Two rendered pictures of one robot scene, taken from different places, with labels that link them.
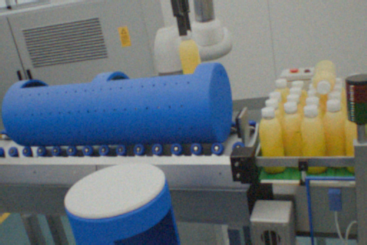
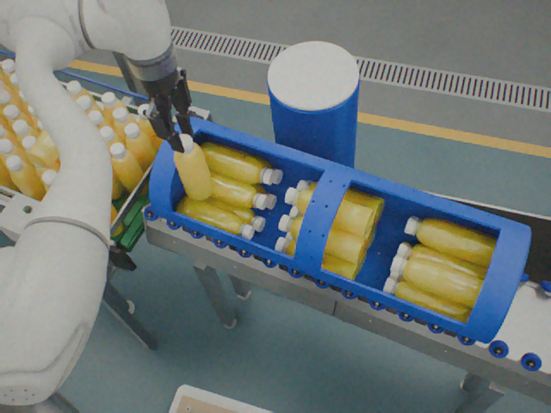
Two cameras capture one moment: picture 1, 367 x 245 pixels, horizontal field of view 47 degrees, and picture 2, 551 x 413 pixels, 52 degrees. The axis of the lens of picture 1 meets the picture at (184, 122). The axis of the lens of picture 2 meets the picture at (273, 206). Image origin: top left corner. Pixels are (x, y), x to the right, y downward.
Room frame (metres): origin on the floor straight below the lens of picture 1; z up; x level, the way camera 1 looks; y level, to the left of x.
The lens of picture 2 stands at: (2.27, 0.24, 2.34)
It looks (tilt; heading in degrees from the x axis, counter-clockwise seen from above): 60 degrees down; 190
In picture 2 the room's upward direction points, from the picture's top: 10 degrees counter-clockwise
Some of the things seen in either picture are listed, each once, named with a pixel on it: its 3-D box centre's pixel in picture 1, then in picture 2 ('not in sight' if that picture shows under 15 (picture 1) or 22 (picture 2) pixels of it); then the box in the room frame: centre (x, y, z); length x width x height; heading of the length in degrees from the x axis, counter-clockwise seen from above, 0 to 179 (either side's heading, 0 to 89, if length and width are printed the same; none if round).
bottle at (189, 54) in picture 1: (191, 62); (192, 168); (1.52, -0.06, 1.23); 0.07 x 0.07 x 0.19
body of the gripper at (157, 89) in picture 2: not in sight; (161, 83); (1.52, -0.06, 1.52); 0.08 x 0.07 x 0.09; 157
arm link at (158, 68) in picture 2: not in sight; (151, 55); (1.52, -0.06, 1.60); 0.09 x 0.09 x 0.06
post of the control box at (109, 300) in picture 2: not in sight; (110, 302); (1.58, -0.50, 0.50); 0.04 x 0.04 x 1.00; 66
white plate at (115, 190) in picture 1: (115, 188); (312, 75); (1.05, 0.22, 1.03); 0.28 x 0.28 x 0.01
